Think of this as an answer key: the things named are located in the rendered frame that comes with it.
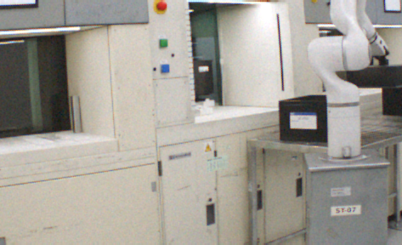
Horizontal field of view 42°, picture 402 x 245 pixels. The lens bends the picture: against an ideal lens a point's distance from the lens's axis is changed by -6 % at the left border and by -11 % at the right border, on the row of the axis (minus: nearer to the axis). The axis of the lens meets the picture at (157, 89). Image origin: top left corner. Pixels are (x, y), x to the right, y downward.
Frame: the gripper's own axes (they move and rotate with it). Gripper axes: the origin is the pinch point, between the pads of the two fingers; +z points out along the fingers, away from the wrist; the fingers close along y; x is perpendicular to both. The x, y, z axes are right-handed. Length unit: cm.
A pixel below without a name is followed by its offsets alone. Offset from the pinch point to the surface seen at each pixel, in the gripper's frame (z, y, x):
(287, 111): -25, 18, 52
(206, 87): -19, 92, 33
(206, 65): -27, 92, 24
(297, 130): -19, 14, 57
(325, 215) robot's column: -30, -31, 99
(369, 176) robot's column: -31, -42, 83
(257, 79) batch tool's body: -16, 61, 25
